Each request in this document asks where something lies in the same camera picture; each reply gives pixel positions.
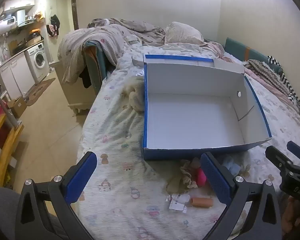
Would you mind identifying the grey checked quilt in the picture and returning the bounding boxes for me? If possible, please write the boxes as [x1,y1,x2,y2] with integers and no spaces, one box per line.
[57,25,127,85]

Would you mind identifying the dark wooden door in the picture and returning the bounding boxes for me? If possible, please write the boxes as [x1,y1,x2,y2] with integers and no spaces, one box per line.
[70,0,79,30]

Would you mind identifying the teal padded headboard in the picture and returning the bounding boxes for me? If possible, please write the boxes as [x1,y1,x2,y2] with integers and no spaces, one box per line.
[224,37,283,73]

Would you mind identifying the yellow wooden chair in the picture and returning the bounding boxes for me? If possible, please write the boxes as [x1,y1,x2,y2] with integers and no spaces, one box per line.
[0,99,25,182]

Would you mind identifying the white kitchen cabinet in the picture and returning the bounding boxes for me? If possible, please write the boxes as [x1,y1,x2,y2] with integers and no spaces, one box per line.
[0,54,36,101]

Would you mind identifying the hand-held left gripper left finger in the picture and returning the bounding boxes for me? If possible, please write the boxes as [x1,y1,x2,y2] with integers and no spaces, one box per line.
[15,151,98,240]

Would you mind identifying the white washing machine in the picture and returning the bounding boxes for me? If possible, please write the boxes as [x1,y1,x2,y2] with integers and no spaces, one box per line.
[24,42,50,84]

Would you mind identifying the person's right hand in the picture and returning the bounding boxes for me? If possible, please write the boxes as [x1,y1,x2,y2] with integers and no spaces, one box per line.
[281,194,300,235]

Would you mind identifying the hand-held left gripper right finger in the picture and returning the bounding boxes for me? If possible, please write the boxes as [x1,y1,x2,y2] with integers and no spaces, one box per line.
[200,152,283,240]

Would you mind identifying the cream frilly cuff sock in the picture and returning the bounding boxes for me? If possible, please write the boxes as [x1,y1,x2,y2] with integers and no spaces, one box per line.
[179,160,198,189]

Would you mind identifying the cream plush cloth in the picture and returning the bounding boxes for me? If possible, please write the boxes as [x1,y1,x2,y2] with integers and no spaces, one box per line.
[122,76,146,113]

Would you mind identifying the orange rolled sock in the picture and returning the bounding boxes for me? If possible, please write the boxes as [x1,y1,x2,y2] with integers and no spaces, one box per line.
[190,197,214,208]

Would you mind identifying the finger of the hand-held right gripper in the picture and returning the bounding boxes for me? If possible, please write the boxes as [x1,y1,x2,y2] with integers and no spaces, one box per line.
[287,141,300,161]
[265,146,295,178]

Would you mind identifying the white water heater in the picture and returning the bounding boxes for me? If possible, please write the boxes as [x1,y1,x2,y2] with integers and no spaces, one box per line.
[0,15,18,37]

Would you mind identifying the floral grey duvet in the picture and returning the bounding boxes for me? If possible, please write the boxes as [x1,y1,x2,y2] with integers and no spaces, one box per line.
[87,18,167,47]

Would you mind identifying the pink blanket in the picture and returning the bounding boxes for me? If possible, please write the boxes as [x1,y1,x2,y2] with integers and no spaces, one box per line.
[202,40,245,63]

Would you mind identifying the white plastic packet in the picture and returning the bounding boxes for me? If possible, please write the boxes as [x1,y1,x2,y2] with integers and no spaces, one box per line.
[168,193,191,213]

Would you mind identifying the black and white striped cloth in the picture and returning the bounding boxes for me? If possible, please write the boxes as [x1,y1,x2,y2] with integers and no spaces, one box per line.
[267,56,300,127]

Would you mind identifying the teal padded footboard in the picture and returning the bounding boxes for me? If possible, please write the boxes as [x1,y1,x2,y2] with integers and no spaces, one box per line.
[83,41,111,94]

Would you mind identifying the cream bed frame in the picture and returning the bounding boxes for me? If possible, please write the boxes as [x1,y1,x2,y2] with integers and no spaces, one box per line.
[55,62,97,116]

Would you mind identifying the pink sock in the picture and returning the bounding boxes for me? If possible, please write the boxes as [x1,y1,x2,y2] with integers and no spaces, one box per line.
[196,167,208,187]

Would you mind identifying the range hood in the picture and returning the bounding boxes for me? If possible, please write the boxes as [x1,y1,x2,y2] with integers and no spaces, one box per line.
[15,9,36,28]

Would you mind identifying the light blue fluffy sock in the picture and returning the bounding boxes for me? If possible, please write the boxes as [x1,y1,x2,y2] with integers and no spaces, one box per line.
[221,155,243,174]

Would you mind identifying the white wall cupboard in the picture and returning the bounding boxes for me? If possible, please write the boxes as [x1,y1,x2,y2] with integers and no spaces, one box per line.
[4,0,35,12]

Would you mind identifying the blue and white cardboard box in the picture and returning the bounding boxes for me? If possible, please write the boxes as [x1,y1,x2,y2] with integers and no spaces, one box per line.
[142,53,272,161]

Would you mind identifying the cream pillow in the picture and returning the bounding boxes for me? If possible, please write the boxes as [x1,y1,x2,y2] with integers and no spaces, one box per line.
[164,22,205,44]

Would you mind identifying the beige fluffy sock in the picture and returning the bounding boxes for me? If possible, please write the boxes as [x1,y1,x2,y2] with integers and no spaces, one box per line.
[240,164,251,178]

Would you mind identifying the zigzag knitted blanket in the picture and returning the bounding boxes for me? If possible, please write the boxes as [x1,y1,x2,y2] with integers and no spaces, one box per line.
[244,59,292,99]

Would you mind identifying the small cardboard box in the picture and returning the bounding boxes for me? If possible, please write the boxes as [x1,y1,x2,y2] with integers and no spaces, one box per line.
[7,96,28,118]

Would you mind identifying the hanging dark clothes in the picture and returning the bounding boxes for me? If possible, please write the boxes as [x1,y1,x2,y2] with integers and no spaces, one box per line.
[46,14,61,37]

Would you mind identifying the brown door mat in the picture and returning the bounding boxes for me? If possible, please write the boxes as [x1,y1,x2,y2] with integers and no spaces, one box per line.
[26,77,56,107]

